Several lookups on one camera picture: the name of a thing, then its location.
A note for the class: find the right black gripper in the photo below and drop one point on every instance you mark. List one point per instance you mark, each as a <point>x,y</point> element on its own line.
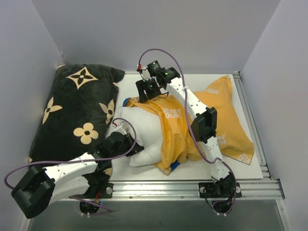
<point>143,91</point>

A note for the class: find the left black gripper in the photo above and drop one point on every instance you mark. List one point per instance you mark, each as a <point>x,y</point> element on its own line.
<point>134,147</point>

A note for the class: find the white pillow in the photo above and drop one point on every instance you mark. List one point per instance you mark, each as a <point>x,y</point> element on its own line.
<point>149,135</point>

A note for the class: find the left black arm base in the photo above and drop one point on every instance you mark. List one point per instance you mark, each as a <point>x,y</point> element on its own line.
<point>97,197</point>

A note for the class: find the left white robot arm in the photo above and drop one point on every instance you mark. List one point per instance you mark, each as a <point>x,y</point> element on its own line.
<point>86,176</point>

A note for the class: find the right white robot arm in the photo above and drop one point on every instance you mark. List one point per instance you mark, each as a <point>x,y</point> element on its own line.
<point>201,120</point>

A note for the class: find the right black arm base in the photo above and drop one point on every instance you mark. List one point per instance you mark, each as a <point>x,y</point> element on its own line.
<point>220,195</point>

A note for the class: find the black floral pattern pillow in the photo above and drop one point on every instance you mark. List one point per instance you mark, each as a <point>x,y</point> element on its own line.
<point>78,112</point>

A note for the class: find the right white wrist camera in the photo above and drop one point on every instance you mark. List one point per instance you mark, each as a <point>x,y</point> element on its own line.
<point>144,72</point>

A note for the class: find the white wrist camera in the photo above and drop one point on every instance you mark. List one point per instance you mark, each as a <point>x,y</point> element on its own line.
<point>144,72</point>
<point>121,127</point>

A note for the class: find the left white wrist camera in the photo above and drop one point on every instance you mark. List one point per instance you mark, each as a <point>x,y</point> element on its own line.
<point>121,127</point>

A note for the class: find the aluminium right side rail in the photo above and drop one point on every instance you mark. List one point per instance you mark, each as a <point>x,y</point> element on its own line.
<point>259,164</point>

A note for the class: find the aluminium rail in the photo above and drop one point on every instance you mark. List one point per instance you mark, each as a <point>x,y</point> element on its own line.
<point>265,189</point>
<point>259,164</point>

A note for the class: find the aluminium front rail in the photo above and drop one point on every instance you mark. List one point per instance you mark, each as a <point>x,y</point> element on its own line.
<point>265,189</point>

